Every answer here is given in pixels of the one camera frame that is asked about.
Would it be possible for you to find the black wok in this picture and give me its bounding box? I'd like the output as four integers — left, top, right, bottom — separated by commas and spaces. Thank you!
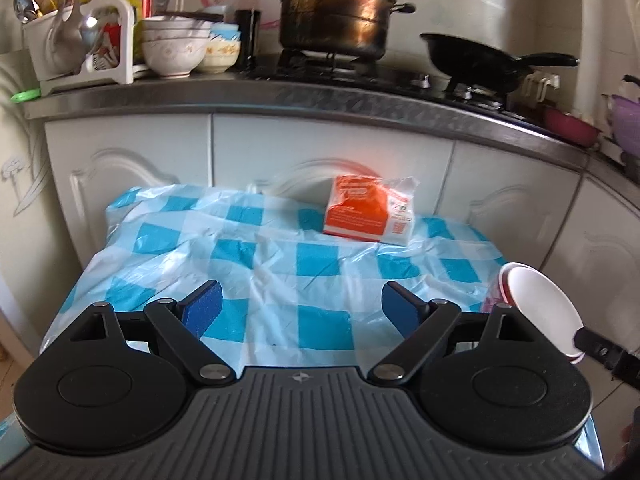
420, 31, 581, 93

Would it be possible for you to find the gas stove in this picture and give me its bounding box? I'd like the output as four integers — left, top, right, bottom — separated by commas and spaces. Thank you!
250, 50, 551, 126

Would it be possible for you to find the purple pot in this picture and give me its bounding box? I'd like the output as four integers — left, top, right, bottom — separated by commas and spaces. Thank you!
602, 75, 640, 158

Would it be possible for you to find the dark soy sauce bottle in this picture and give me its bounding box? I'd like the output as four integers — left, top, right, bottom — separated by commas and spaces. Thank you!
234, 0, 262, 71

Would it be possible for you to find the blue white checked plastic tablecloth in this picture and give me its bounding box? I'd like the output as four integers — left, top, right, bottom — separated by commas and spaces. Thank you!
0, 184, 608, 471

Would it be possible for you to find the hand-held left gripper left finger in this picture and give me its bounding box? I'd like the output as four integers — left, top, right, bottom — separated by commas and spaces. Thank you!
65, 280, 238, 387

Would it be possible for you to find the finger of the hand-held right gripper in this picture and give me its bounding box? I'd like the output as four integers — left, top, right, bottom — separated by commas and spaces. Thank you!
572, 326, 640, 388

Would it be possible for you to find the small steel ladle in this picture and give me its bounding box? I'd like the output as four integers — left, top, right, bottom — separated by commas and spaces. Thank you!
80, 10, 103, 46

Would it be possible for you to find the steel spoon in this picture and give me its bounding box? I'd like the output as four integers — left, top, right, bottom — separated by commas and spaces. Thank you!
12, 0, 41, 23

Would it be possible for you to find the red white seasoning packet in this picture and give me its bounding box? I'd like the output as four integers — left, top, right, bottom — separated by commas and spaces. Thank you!
87, 22, 123, 73

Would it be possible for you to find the white flower wall hook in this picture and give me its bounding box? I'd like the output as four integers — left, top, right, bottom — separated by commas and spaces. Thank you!
0, 157, 26, 181

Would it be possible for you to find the orange white packet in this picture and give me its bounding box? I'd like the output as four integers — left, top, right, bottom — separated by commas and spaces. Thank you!
322, 174, 420, 247

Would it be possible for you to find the grey leaf wall decal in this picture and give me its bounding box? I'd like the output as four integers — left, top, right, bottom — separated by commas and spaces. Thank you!
10, 55, 56, 218

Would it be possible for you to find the pink basin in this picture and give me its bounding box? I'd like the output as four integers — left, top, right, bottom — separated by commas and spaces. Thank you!
542, 105, 603, 148

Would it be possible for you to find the white wall hook rack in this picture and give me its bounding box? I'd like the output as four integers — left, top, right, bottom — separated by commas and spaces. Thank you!
525, 71, 561, 106

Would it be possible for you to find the small yellow patterned bowl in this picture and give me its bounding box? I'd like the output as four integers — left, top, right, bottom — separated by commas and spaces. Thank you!
197, 40, 242, 74

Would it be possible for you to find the white utensil rack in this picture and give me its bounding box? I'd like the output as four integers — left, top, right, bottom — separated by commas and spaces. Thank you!
22, 0, 136, 97

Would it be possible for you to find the steel steamer pot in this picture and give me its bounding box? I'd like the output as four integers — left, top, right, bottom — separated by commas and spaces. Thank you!
257, 0, 416, 59

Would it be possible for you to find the red patterned bowl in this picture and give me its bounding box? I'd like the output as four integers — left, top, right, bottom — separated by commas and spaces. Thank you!
480, 261, 586, 366

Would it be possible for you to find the large steel ladle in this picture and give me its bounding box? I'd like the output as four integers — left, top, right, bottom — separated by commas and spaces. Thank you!
47, 0, 87, 76

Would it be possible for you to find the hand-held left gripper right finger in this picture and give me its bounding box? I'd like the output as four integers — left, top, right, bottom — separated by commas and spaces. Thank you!
366, 281, 540, 387

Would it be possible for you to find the white cabinet door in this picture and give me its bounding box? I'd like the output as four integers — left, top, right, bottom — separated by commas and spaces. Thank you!
212, 114, 456, 221
435, 142, 586, 271
545, 175, 640, 361
44, 114, 213, 271

